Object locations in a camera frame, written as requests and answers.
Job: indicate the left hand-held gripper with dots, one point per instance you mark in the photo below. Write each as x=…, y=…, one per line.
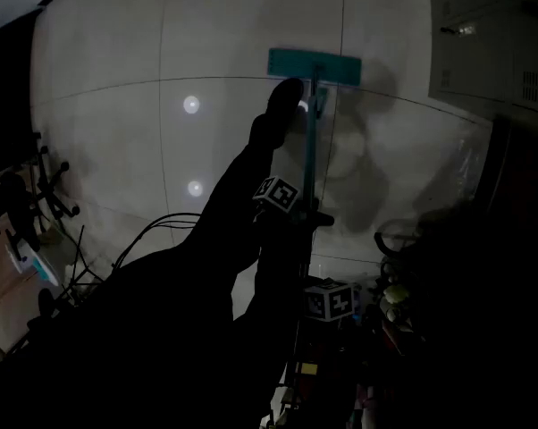
x=278, y=192

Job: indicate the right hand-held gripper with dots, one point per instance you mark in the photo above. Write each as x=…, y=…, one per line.
x=329, y=302

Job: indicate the teal mop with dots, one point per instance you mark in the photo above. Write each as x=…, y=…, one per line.
x=291, y=63

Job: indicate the person's left forearm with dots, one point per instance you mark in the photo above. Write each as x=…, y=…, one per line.
x=273, y=239

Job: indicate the black curved tube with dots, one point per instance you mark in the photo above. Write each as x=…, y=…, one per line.
x=378, y=241

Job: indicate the pale green white toy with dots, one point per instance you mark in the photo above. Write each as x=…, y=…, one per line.
x=396, y=294

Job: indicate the clear plastic sheet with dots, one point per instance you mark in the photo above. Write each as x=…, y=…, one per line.
x=470, y=168

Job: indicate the grey metal locker cabinet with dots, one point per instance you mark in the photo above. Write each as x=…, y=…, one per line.
x=483, y=61

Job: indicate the thin black stand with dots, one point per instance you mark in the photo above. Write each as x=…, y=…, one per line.
x=78, y=257

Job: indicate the white and teal container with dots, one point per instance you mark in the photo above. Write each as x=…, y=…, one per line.
x=39, y=268

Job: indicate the black office chair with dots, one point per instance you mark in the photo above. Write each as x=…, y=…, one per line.
x=16, y=204

